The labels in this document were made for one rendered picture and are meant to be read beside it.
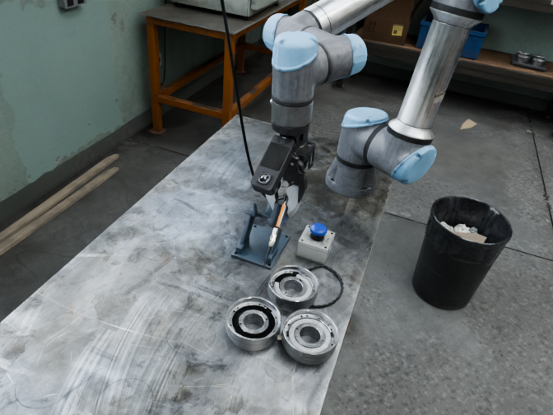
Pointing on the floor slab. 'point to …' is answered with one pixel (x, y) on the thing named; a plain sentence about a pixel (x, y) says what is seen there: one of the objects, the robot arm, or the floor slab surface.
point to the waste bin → (458, 251)
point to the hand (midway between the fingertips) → (281, 212)
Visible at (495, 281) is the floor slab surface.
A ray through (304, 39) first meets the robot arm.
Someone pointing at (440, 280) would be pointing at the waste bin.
